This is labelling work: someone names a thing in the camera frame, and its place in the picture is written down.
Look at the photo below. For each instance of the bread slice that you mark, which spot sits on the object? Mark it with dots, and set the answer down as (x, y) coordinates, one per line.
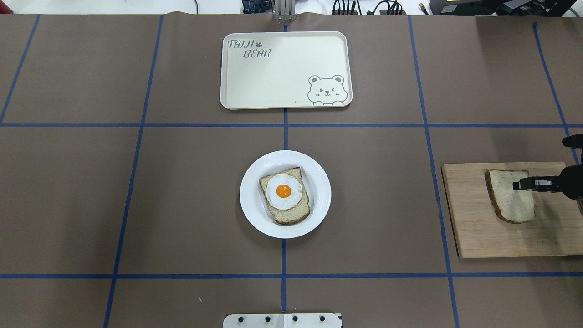
(295, 214)
(514, 206)

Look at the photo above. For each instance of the fried egg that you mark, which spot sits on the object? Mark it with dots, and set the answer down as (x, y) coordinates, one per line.
(283, 191)

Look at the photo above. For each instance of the white round plate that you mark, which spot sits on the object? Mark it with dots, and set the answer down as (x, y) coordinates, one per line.
(253, 202)

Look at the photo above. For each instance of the silver camera stand post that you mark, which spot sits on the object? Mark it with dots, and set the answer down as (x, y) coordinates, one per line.
(284, 10)

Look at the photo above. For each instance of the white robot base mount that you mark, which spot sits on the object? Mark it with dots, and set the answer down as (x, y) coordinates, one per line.
(283, 320)

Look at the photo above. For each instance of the blue tape grid lines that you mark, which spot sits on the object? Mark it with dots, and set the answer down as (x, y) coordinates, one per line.
(121, 172)

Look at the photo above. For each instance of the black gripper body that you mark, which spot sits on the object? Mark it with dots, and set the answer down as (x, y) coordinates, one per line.
(572, 181)

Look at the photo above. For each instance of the wooden cutting board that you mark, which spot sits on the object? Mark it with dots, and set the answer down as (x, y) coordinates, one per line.
(557, 229)

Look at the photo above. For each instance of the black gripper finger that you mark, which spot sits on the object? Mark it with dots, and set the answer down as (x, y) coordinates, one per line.
(539, 184)

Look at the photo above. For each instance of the cream bear serving tray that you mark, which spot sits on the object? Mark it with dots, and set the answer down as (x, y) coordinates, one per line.
(290, 69)

